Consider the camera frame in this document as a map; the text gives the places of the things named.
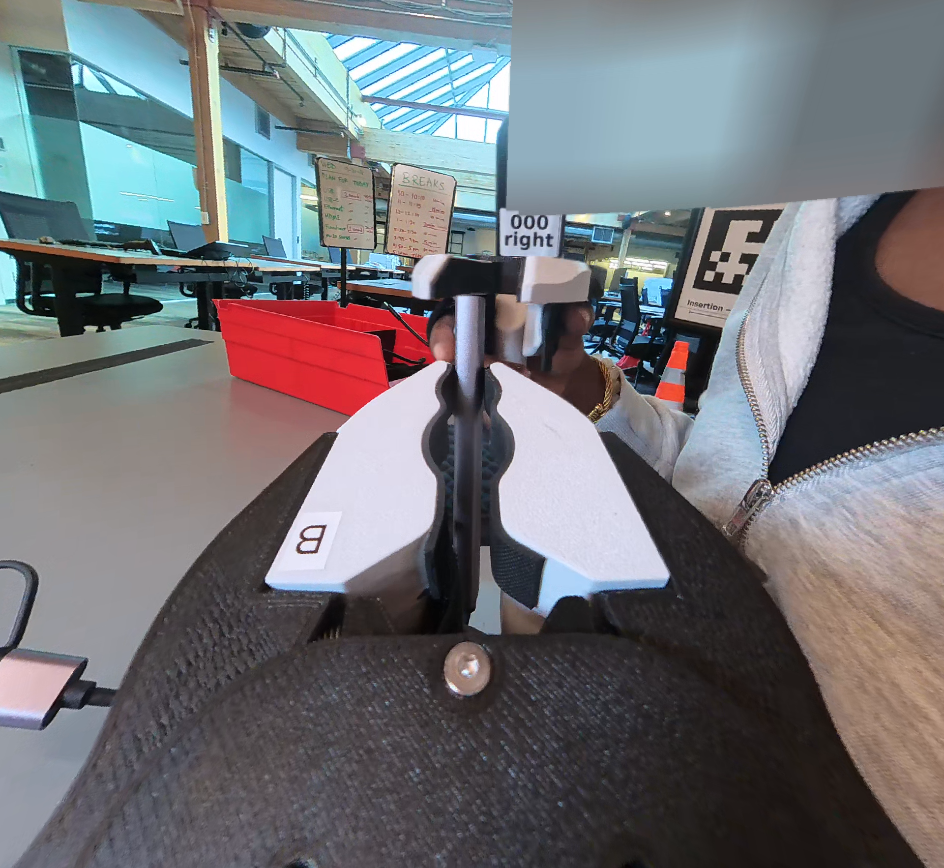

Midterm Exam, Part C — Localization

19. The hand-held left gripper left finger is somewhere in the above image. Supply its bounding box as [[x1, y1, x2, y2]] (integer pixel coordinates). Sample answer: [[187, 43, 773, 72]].
[[264, 360, 457, 599]]

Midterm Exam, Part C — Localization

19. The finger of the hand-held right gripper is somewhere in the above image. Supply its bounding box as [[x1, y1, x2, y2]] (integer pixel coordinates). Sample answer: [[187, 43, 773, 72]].
[[518, 257, 593, 359], [411, 253, 474, 301]]

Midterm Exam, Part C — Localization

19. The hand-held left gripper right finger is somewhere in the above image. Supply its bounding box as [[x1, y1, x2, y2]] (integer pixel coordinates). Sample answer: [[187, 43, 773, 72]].
[[481, 362, 672, 636]]

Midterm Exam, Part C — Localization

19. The silver grey usb hub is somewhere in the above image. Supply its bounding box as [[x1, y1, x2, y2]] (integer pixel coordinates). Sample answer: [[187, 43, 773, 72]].
[[448, 293, 491, 633]]

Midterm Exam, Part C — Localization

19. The red divided storage bin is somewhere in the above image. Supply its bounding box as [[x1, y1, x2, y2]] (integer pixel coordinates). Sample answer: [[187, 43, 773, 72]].
[[212, 298, 438, 417]]

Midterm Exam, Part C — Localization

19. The braided hub cable with plugs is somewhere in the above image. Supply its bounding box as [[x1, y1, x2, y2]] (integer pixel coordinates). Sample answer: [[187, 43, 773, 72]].
[[0, 562, 118, 734]]

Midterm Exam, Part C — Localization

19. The person's right forearm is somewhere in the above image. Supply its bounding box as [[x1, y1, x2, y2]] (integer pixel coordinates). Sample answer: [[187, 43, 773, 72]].
[[596, 366, 698, 481]]

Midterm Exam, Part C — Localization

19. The person's right hand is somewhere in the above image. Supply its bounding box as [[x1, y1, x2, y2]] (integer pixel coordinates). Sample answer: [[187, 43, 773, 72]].
[[527, 301, 600, 422]]

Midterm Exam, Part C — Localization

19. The handwritten whiteboard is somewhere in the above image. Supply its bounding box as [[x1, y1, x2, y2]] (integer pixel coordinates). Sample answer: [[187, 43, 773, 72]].
[[383, 163, 457, 259], [315, 155, 379, 251]]

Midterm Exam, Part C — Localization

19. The black office chair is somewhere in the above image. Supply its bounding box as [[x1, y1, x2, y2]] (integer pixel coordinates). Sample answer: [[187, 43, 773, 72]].
[[590, 276, 665, 376], [0, 191, 165, 335]]

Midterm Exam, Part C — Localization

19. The orange traffic cone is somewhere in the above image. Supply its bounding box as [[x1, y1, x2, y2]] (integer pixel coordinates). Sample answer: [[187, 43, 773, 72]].
[[655, 340, 692, 404]]

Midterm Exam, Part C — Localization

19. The white tag sign board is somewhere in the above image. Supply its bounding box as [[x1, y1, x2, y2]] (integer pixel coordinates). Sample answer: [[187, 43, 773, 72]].
[[667, 206, 789, 332]]

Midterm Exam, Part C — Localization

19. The black laptop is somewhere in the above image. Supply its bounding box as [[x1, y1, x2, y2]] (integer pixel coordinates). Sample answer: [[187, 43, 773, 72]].
[[166, 219, 234, 258]]

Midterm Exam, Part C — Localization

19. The person's torso in grey hoodie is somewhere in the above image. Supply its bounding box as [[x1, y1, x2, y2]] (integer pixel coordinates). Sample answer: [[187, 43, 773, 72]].
[[671, 191, 944, 868]]

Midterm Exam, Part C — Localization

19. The wooden office desk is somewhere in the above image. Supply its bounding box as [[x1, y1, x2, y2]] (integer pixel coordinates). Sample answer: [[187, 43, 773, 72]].
[[0, 237, 329, 338]]

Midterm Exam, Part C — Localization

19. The gold chain bracelet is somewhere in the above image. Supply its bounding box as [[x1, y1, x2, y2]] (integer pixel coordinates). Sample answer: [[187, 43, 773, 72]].
[[586, 358, 622, 423]]

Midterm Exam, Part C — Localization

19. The wooden support post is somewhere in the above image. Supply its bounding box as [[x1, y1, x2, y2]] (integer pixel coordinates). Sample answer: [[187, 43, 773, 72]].
[[183, 0, 231, 243]]

